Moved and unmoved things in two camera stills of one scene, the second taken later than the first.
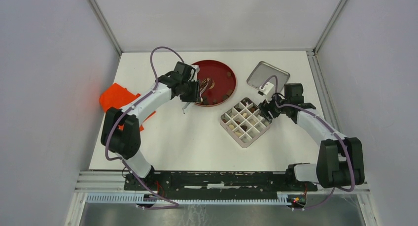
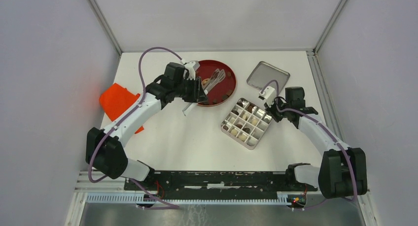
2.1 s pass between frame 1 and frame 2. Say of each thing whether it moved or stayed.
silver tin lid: stayed
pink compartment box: stayed
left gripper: stayed
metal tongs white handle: moved
